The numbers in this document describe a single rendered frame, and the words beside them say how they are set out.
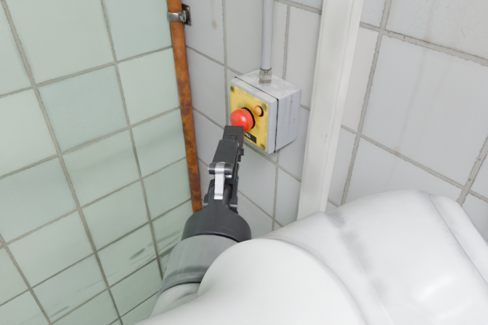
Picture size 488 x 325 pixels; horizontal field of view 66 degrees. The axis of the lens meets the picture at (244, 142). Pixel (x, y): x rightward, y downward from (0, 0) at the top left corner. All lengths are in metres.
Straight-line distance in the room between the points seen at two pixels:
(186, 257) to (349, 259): 0.21
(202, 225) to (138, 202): 0.62
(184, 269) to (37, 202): 0.57
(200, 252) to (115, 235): 0.68
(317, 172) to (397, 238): 0.45
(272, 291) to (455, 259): 0.08
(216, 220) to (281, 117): 0.25
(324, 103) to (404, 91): 0.12
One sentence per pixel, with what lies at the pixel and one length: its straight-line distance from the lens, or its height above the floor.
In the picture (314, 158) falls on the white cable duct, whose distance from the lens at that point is 0.62.
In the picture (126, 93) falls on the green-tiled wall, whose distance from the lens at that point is 0.83.
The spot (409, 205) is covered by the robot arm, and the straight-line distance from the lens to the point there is 0.19.
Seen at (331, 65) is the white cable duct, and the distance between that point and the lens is 0.53.
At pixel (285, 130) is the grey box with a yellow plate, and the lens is 0.61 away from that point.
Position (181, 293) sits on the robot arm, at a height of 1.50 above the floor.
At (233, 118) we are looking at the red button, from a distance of 0.59.
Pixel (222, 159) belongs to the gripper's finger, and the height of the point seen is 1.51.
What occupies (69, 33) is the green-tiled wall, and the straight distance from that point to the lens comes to 0.75.
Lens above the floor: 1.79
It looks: 36 degrees down
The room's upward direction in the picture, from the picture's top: straight up
